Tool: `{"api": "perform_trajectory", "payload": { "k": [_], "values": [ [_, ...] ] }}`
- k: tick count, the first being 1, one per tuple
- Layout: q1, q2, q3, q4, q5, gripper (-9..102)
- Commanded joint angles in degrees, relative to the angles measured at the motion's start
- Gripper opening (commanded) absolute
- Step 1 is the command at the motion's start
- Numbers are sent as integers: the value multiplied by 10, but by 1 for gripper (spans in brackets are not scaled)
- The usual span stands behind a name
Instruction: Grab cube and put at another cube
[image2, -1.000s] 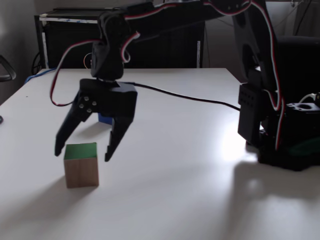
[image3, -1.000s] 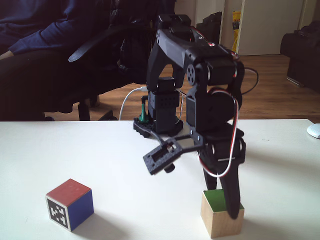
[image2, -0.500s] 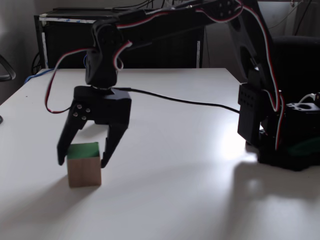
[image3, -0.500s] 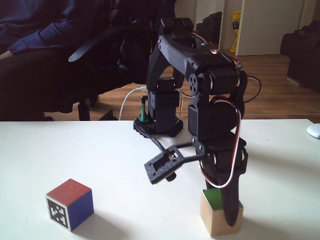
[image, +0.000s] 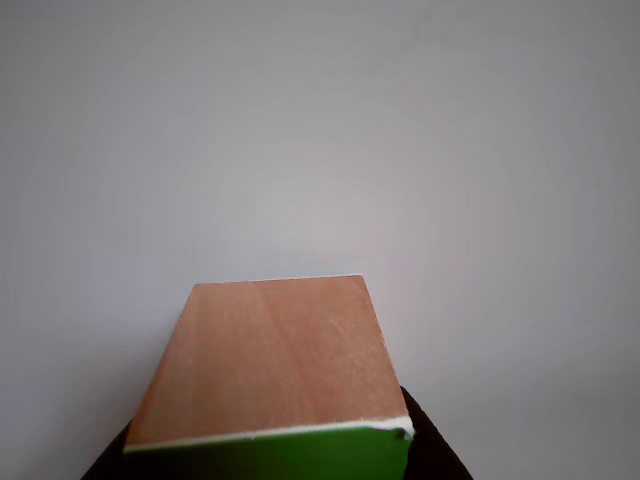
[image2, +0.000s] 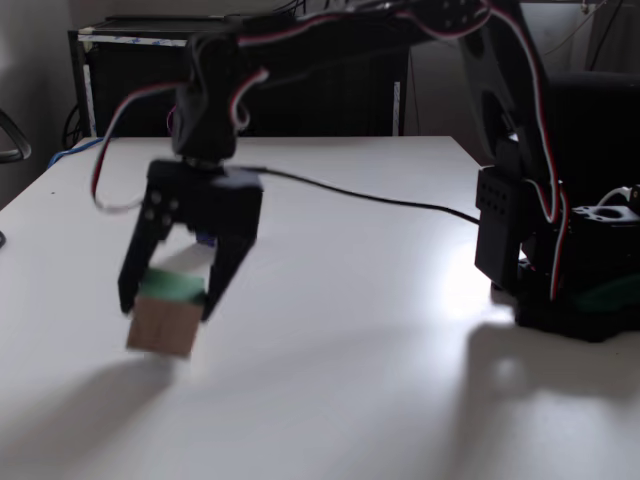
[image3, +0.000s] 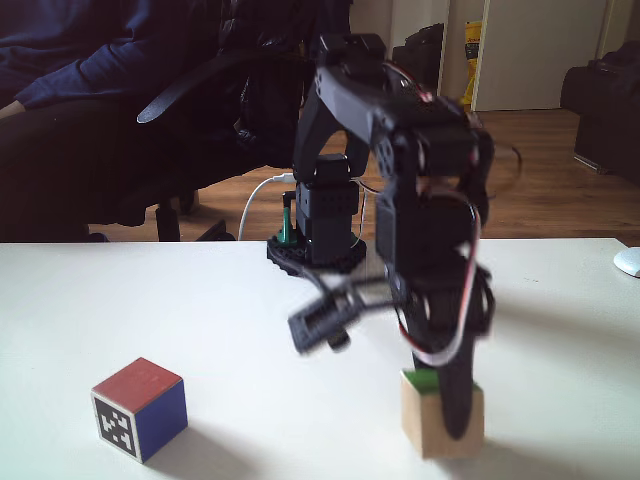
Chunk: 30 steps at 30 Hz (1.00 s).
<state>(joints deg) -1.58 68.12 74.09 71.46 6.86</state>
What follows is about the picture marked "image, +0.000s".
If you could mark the wooden cube with green face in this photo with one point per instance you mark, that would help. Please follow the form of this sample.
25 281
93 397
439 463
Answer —
270 360

